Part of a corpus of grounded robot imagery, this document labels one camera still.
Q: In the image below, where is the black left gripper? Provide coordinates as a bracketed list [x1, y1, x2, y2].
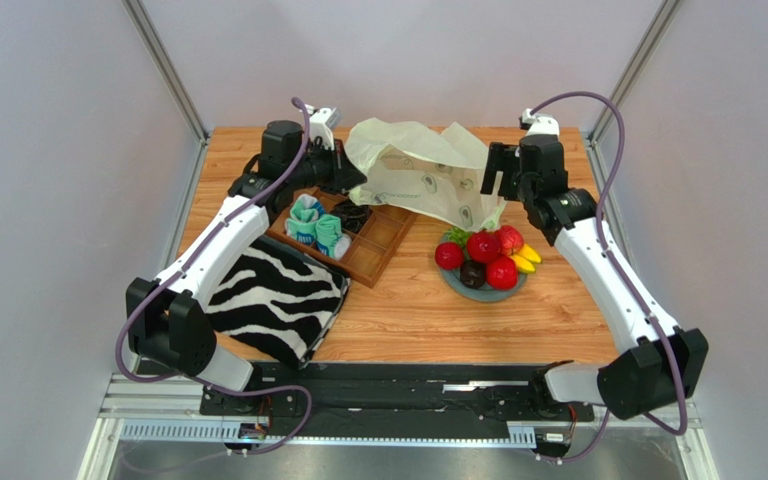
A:
[287, 139, 367, 197]

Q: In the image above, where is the pale green plastic bag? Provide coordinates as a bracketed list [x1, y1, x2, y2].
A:
[344, 118, 506, 232]

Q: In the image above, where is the red ridged fruit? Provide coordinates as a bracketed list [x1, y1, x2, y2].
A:
[494, 225, 525, 256]

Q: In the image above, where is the red apple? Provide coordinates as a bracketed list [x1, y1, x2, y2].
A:
[465, 231, 501, 264]
[434, 241, 465, 271]
[485, 256, 519, 291]

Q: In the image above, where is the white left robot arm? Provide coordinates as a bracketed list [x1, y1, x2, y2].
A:
[117, 119, 365, 391]

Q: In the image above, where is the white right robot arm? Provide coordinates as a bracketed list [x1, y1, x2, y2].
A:
[481, 134, 709, 423]

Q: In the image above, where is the black rolled sock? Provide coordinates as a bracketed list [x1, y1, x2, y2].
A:
[330, 199, 372, 234]

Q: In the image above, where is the teal white sock pair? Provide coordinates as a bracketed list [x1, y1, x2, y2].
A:
[284, 194, 351, 260]

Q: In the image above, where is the wooden compartment tray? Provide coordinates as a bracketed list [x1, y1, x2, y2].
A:
[266, 204, 418, 288]

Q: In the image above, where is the green grape bunch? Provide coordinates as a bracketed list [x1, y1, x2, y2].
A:
[444, 227, 472, 249]

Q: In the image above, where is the yellow banana bunch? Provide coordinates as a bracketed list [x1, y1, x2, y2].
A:
[511, 244, 542, 274]

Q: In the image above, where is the red apple front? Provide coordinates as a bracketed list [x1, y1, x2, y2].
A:
[485, 256, 519, 291]

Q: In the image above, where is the dark purple plum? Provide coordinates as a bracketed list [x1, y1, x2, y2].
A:
[459, 260, 486, 290]

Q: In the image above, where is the grey blue plate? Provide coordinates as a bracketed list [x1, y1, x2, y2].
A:
[438, 229, 528, 303]

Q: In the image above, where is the zebra striped cloth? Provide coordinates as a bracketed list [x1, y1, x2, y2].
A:
[206, 236, 351, 370]

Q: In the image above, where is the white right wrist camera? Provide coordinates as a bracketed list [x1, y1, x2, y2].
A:
[519, 108, 560, 136]

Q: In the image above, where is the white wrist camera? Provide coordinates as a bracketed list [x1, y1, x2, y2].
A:
[305, 104, 342, 151]
[519, 108, 560, 136]

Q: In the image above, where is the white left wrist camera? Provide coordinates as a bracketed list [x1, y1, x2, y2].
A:
[305, 104, 342, 151]

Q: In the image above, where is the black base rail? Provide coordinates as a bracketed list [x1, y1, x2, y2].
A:
[199, 361, 596, 440]

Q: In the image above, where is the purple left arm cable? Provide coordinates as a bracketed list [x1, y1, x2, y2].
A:
[114, 97, 313, 457]

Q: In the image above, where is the aluminium frame rail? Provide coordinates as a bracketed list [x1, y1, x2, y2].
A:
[79, 362, 718, 479]

